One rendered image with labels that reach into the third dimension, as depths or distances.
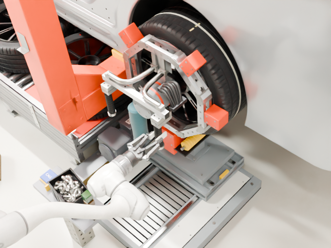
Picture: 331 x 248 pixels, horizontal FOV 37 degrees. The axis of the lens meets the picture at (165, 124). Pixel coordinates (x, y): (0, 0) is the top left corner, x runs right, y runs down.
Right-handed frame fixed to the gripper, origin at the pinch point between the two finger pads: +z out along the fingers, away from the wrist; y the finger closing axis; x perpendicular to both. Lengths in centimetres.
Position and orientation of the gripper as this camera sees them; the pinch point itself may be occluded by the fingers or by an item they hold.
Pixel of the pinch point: (158, 135)
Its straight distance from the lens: 229.8
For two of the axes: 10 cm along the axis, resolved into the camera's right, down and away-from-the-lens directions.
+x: -0.8, -6.7, -7.3
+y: 7.2, 4.7, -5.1
